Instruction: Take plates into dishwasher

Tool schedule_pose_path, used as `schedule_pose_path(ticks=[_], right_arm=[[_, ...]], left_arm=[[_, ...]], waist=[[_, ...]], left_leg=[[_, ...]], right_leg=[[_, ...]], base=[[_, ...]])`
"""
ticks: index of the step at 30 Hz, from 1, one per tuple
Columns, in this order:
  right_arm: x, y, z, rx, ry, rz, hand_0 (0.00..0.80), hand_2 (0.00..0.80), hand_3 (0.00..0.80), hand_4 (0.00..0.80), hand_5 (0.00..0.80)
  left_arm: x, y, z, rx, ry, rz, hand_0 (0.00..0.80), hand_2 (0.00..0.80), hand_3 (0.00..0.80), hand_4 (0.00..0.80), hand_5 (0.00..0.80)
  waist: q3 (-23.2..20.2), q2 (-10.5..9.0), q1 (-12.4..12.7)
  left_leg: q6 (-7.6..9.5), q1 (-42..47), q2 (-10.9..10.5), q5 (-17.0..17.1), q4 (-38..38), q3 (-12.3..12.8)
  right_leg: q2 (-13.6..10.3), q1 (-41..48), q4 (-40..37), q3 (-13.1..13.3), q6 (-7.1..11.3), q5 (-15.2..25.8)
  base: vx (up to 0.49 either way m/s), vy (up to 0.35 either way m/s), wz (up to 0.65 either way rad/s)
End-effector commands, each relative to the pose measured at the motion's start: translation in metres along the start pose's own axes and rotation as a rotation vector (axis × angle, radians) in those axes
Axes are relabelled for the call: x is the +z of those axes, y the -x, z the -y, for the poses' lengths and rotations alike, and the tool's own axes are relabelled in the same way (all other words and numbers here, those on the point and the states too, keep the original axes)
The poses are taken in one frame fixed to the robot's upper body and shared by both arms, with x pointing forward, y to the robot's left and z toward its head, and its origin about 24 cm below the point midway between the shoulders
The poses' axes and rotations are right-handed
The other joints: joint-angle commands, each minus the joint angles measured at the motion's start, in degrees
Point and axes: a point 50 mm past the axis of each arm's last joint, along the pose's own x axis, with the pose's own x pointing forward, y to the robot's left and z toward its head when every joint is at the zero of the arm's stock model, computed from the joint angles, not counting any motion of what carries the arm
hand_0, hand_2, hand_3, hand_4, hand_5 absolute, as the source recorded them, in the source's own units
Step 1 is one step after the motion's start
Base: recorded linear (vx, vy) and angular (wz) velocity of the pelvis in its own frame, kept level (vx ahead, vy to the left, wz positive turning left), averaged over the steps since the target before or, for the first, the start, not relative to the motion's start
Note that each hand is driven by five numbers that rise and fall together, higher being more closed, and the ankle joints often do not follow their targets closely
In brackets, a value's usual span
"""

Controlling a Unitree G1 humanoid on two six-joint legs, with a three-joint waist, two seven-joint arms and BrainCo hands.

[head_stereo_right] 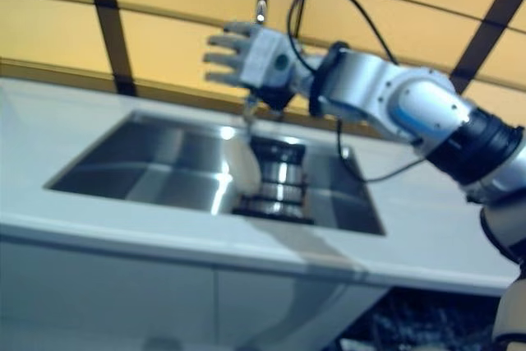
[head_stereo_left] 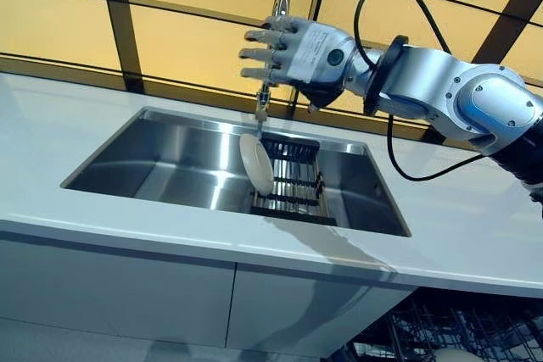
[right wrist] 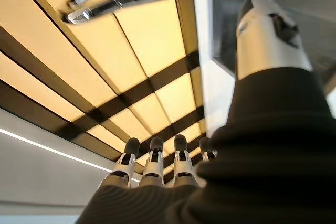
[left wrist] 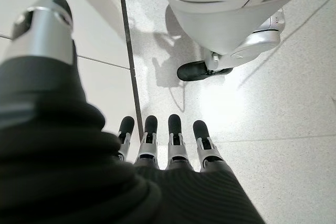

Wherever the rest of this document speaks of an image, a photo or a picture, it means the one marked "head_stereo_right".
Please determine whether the stainless steel sink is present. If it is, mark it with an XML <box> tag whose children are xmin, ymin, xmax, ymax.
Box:
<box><xmin>44</xmin><ymin>110</ymin><xmax>387</xmax><ymax>237</ymax></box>

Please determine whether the black sink dish rack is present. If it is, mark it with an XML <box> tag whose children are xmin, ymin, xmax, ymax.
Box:
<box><xmin>232</xmin><ymin>136</ymin><xmax>316</xmax><ymax>225</ymax></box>

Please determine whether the white glossy kitchen cabinet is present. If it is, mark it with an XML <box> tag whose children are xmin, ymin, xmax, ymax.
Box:
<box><xmin>0</xmin><ymin>239</ymin><xmax>390</xmax><ymax>351</ymax></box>

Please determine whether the chrome kitchen faucet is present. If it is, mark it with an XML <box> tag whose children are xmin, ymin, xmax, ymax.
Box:
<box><xmin>244</xmin><ymin>0</ymin><xmax>270</xmax><ymax>122</ymax></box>

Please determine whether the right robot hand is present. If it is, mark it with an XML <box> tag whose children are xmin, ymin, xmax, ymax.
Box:
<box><xmin>202</xmin><ymin>20</ymin><xmax>300</xmax><ymax>113</ymax></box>

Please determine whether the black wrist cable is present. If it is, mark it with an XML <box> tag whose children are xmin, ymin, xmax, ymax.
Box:
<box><xmin>286</xmin><ymin>0</ymin><xmax>428</xmax><ymax>182</ymax></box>

